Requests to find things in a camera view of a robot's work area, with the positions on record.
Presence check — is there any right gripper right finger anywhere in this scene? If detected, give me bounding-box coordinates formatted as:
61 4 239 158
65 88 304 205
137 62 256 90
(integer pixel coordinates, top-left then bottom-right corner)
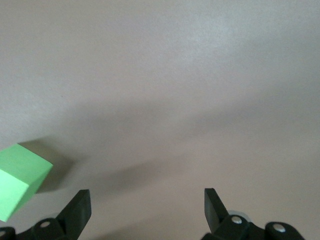
200 187 308 240

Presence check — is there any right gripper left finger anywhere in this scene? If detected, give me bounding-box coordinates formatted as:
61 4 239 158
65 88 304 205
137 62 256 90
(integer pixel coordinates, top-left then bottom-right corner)
0 188 93 240

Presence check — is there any green foam block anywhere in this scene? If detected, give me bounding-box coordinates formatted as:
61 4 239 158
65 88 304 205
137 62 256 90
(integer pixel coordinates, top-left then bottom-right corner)
0 143 54 223

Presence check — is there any brown table cover sheet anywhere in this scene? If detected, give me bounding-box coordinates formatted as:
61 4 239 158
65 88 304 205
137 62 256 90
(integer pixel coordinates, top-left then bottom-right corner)
0 0 320 240

